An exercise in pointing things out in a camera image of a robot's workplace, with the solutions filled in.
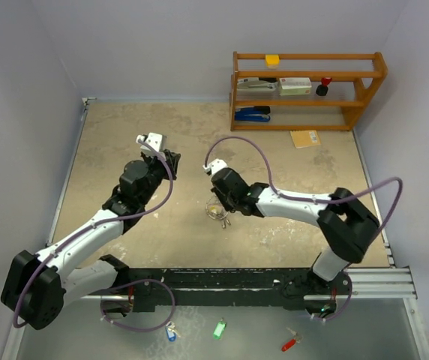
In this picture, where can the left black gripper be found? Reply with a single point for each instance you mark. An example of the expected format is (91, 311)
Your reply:
(172, 160)

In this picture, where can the key with red tag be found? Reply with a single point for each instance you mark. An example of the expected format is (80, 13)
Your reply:
(295, 339)

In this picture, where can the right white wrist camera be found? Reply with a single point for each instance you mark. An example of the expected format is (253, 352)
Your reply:
(214, 166)

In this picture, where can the green key tag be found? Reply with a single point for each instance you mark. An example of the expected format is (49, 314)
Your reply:
(219, 329)

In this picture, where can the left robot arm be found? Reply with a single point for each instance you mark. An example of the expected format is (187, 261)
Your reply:
(39, 285)

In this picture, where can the red and black stamp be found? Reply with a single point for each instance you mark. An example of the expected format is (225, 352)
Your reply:
(323, 88)

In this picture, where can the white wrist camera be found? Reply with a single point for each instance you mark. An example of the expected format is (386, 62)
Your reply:
(151, 143)
(214, 166)

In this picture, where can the key with blue tag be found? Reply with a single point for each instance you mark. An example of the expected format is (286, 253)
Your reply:
(172, 332)

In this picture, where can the white and red box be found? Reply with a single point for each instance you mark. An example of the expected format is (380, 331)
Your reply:
(290, 86)

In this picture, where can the large metal keyring with clips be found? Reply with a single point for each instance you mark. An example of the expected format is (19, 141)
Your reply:
(215, 210)

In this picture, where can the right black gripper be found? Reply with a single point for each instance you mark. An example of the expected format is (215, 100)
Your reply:
(217, 190)

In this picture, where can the aluminium table frame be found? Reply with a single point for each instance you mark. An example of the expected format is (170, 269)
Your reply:
(379, 321)

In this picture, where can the yellow box on shelf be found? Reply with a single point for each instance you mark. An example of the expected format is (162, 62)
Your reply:
(272, 61)

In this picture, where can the blue stapler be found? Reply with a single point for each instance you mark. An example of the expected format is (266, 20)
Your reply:
(253, 114)

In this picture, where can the brown envelope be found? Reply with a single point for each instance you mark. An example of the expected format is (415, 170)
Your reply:
(305, 138)

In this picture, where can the wooden shelf rack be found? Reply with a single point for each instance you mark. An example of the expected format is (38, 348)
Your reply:
(346, 82)

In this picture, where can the grey stapler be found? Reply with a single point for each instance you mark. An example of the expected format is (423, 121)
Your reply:
(257, 84)

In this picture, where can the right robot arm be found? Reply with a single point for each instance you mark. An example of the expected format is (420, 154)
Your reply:
(348, 227)

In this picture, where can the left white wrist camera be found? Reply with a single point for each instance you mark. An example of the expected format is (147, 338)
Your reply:
(151, 143)

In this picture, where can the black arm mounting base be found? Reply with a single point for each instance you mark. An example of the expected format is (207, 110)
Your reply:
(293, 289)

